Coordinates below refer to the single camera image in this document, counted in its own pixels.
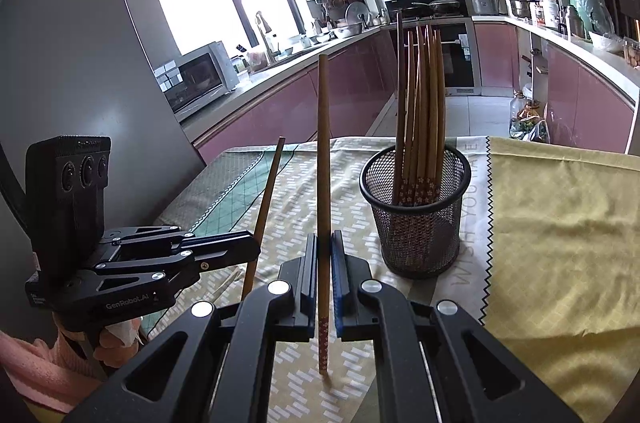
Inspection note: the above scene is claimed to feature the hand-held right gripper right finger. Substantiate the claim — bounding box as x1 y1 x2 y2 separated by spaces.
330 230 583 423

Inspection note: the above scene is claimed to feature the bunch of patterned-end chopsticks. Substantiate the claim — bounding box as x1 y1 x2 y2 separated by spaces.
392 12 447 206

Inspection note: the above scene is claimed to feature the green covered appliance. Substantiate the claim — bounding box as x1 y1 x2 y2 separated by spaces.
570 0 616 35

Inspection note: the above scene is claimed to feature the round pot lid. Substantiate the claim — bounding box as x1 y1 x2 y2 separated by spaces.
345 0 371 29

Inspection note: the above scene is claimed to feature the black built-in oven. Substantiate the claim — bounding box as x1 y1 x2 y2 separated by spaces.
390 19 483 96

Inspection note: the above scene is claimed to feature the pink base cabinet with sink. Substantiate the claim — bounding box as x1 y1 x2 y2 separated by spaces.
182 26 398 164

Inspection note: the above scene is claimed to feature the wooden chopstick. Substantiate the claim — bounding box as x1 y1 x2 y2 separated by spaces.
241 136 286 301
317 54 332 374

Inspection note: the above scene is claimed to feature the colour-block patterned tablecloth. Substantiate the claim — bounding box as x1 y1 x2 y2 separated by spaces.
150 134 640 423

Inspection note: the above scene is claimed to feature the white microwave oven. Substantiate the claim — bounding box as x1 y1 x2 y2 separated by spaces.
154 40 241 114

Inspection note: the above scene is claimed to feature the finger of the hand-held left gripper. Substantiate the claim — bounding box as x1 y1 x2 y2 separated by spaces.
95 230 261 286
102 225 196 249

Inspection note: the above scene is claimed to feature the person's left hand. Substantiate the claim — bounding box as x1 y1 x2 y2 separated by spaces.
99 322 143 370

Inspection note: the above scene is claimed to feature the black wok with lid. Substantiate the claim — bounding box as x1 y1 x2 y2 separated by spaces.
412 0 461 15

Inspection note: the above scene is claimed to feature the white bowl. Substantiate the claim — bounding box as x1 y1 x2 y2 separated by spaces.
589 30 626 54

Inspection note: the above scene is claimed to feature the metal kitchen faucet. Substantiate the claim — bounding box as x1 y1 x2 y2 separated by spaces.
255 10 276 64

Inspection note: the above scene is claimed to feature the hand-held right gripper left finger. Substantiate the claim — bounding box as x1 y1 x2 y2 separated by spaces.
62 233 321 423

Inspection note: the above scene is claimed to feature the plastic bag of greens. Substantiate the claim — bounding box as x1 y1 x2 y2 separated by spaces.
510 113 551 144

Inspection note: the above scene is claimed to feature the grey refrigerator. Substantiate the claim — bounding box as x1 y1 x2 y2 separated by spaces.
0 0 206 329

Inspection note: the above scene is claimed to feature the black mesh holder cup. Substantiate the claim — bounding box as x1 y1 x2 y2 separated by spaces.
359 146 472 278

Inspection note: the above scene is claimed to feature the steel thermos flask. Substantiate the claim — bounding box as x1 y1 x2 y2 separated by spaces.
564 4 586 38

